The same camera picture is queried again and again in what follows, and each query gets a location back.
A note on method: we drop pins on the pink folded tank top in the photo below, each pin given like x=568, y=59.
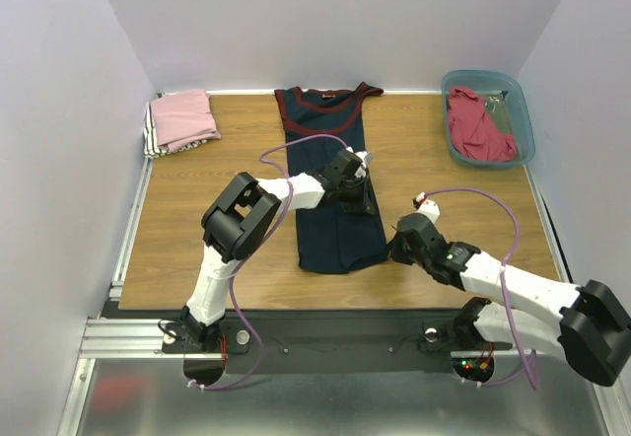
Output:
x=183, y=117

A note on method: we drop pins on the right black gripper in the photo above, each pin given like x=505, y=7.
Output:
x=401, y=250

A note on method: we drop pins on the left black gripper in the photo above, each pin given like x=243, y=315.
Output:
x=363, y=204

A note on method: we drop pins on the aluminium frame rail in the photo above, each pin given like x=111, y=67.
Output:
x=123, y=332

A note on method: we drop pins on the red tank top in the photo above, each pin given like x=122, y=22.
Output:
x=473, y=131

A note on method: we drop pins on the navy jersey tank top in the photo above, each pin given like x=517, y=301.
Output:
x=345, y=232

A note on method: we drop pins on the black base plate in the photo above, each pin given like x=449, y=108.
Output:
x=306, y=363

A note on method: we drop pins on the teal plastic bin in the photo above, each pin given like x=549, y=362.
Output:
x=486, y=82

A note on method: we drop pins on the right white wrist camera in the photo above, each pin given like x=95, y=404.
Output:
x=427, y=207

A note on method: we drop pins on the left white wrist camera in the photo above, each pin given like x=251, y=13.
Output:
x=365, y=157

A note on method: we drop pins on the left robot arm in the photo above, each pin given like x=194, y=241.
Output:
x=245, y=214

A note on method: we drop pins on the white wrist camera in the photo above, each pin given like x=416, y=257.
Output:
x=365, y=157
x=427, y=207

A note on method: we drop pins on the green garment in bin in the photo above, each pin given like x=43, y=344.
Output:
x=496, y=107

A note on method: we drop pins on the striped folded tank top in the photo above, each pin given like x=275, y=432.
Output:
x=152, y=149

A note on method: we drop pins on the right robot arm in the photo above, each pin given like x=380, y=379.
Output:
x=587, y=326

